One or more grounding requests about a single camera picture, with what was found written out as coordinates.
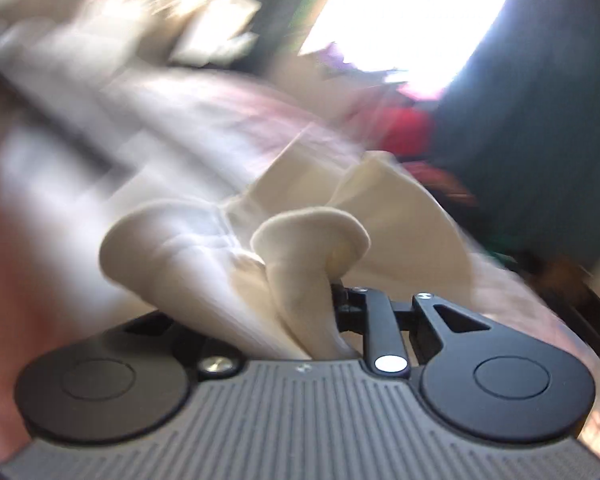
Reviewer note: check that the cream white sweatshirt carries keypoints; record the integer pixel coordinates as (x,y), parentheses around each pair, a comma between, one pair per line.
(255,268)

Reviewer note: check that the pink bed sheet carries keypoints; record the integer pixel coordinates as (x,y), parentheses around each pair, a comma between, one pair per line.
(58,195)

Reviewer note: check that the teal right curtain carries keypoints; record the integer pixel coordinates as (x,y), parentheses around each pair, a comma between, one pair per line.
(520,127)

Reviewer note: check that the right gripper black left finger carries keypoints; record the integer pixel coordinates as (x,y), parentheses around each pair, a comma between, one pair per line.
(203,357)

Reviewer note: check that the dark framed window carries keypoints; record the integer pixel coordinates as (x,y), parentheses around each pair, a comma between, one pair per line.
(420,44)

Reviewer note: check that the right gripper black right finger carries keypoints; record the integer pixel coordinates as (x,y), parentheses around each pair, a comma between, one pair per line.
(369,313)

